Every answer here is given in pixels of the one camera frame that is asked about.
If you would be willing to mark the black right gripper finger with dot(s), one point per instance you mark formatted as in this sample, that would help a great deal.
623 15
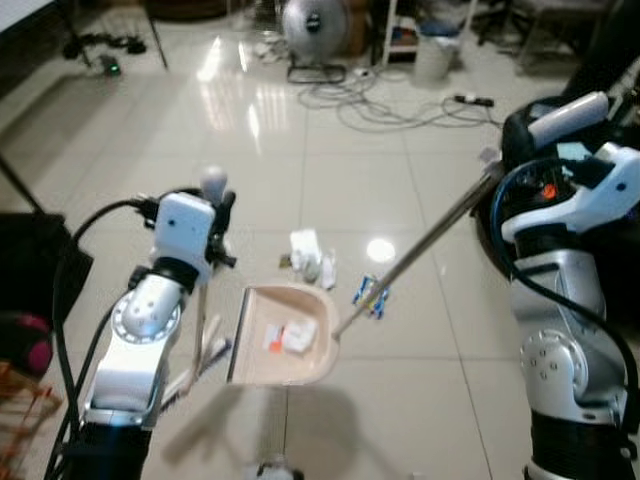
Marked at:
520 135

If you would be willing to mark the small broom with grey knob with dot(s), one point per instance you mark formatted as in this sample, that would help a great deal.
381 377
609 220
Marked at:
190 380

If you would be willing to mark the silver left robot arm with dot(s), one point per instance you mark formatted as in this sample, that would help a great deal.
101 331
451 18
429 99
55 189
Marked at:
140 330

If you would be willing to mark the grey round floor fan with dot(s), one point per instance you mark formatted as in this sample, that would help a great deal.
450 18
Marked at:
315 25

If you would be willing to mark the black power strip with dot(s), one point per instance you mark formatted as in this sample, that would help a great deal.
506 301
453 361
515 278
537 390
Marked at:
475 100

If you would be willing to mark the crumpled white paper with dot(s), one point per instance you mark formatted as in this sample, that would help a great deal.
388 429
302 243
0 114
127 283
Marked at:
310 260

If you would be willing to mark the orange paper scrap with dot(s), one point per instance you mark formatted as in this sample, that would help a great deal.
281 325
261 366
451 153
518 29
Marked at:
272 342

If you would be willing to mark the white paper scrap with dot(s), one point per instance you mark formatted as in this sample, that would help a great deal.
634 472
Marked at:
300 337

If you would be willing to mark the white waste bin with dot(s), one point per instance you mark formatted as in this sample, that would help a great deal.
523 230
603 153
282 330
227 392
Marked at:
433 55

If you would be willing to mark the grey padded chair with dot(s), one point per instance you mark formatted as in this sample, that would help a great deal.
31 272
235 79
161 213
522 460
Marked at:
540 10

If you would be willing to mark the white shelf rack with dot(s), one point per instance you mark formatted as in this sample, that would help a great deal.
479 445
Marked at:
402 38

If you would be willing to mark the blue snack wrapper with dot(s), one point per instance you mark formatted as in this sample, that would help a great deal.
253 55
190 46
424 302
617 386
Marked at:
370 297

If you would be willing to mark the small dark box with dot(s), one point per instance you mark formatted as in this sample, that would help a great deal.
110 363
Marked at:
111 67

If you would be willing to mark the black bag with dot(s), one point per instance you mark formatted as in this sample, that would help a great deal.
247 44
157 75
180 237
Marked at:
30 270

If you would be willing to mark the dark pink round object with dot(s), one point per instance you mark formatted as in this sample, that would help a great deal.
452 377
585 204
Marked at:
25 345

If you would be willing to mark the orange mesh basket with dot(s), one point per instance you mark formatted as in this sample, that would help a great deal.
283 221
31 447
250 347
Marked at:
25 420

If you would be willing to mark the white table with dark legs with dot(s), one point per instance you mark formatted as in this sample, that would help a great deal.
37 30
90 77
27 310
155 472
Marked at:
15 6

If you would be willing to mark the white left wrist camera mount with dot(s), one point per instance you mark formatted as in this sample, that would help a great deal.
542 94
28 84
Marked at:
182 230

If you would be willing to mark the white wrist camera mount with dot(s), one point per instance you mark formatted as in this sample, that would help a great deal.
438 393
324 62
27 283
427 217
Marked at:
182 230
590 195

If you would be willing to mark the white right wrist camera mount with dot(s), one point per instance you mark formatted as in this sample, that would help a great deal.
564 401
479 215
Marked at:
590 195

